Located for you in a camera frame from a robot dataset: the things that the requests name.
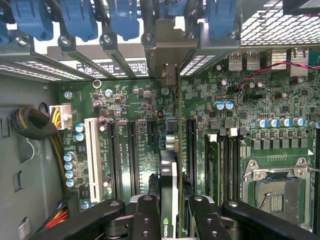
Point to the green motherboard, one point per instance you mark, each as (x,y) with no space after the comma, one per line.
(200,90)

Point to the CPU socket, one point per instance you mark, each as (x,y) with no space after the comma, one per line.
(277,190)

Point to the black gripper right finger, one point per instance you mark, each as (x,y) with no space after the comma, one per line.
(208,220)

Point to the grey open PC case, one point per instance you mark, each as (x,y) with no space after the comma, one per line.
(217,42)

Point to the white power connector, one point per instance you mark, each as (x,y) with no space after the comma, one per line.
(62,116)

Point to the white expansion slot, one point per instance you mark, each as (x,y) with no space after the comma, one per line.
(93,155)

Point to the short black expansion slot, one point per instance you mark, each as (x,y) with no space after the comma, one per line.
(152,132)

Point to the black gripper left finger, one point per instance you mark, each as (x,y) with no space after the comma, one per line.
(146,220)

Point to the blue card retainer clip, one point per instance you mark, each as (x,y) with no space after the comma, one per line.
(78,17)
(32,17)
(221,17)
(172,7)
(125,17)

